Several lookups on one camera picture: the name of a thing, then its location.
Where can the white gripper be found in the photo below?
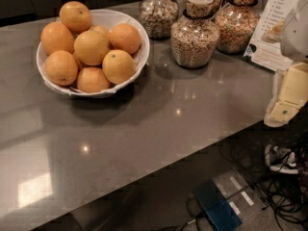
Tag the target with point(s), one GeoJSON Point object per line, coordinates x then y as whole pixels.
{"type": "Point", "coordinates": [296, 38]}

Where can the white bowl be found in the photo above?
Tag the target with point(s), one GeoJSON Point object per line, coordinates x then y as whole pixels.
{"type": "Point", "coordinates": [109, 19]}

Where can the hidden back orange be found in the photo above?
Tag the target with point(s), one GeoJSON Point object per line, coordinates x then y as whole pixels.
{"type": "Point", "coordinates": [100, 32]}

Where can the right glass cereal jar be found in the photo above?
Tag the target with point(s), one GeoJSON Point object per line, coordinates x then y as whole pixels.
{"type": "Point", "coordinates": [236, 20]}

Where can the glass cereal jar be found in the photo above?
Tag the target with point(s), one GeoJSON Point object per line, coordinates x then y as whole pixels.
{"type": "Point", "coordinates": [157, 16]}
{"type": "Point", "coordinates": [194, 36]}
{"type": "Point", "coordinates": [236, 20]}

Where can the allergen info sign card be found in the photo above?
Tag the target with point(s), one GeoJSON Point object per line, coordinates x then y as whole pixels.
{"type": "Point", "coordinates": [268, 55]}

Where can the middle glass cereal jar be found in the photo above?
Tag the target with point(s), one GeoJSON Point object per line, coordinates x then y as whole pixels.
{"type": "Point", "coordinates": [194, 36]}

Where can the black and white sneaker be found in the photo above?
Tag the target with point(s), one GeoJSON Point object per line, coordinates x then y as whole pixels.
{"type": "Point", "coordinates": [280, 159]}

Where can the left glass cereal jar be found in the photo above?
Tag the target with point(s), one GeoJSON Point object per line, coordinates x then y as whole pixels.
{"type": "Point", "coordinates": [157, 16]}

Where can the grey floor panel with labels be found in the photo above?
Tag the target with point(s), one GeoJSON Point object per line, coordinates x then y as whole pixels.
{"type": "Point", "coordinates": [242, 198]}

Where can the blue box on floor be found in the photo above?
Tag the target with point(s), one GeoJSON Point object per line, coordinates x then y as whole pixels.
{"type": "Point", "coordinates": [216, 208]}

